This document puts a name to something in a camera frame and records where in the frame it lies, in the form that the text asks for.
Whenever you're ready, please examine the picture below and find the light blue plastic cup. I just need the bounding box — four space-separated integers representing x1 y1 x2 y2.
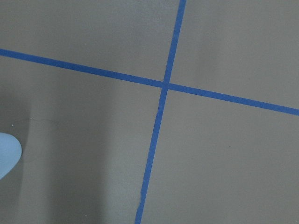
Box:
0 133 22 179

